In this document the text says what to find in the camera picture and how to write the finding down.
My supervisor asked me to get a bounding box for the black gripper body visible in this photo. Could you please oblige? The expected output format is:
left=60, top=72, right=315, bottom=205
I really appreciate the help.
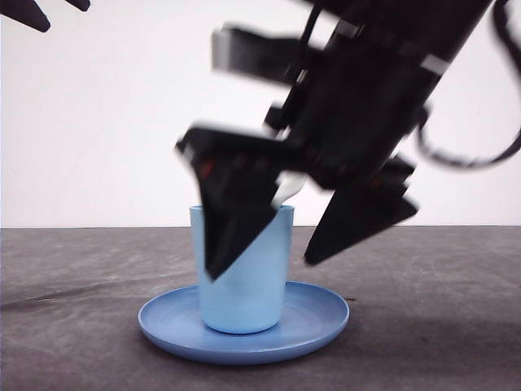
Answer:
left=263, top=48, right=444, bottom=191

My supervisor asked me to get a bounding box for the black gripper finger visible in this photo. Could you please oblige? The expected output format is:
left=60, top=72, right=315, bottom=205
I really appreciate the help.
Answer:
left=176, top=125, right=300, bottom=280
left=0, top=0, right=50, bottom=33
left=303, top=154, right=420, bottom=266
left=66, top=0, right=90, bottom=11

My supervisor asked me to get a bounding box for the white plastic fork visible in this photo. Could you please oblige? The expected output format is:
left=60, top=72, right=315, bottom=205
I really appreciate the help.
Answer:
left=271, top=170, right=307, bottom=209

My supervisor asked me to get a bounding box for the light blue plastic cup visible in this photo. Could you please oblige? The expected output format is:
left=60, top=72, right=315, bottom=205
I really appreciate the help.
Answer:
left=190, top=205, right=294, bottom=334

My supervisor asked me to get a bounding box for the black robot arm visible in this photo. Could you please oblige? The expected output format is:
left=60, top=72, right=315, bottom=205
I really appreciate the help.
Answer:
left=177, top=1, right=488, bottom=279

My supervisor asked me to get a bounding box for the blue plastic plate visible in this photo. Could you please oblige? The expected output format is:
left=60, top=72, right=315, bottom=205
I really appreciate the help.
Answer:
left=137, top=281, right=350, bottom=366

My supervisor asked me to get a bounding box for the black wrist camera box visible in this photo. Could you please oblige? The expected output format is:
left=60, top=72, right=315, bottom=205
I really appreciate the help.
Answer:
left=211, top=26, right=322, bottom=86

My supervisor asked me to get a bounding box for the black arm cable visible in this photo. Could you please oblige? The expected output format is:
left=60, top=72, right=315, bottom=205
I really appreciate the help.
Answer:
left=414, top=0, right=521, bottom=169

